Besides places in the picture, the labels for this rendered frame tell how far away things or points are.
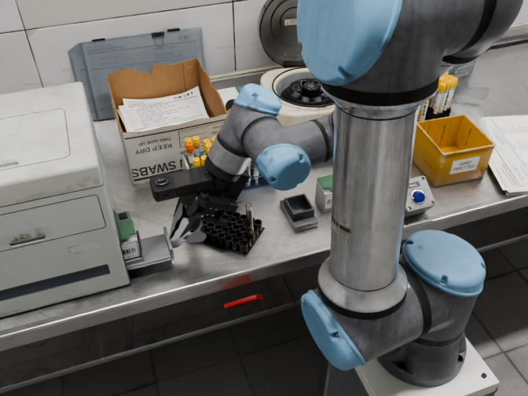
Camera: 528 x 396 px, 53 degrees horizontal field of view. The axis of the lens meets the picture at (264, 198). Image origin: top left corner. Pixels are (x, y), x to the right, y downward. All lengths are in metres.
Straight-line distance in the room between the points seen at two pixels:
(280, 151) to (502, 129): 0.84
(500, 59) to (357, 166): 1.40
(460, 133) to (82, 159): 0.92
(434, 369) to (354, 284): 0.27
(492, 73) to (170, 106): 1.00
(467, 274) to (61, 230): 0.63
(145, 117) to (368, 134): 0.92
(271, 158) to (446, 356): 0.40
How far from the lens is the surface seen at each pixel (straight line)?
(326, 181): 1.15
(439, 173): 1.27
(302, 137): 0.84
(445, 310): 0.78
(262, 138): 0.84
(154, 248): 1.06
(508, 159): 1.42
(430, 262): 0.76
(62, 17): 1.43
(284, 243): 1.11
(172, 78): 1.46
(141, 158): 1.23
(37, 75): 1.50
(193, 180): 0.96
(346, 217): 0.61
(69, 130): 0.95
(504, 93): 1.73
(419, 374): 0.90
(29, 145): 0.94
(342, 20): 0.47
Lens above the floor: 1.68
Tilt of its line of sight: 42 degrees down
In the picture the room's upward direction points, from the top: straight up
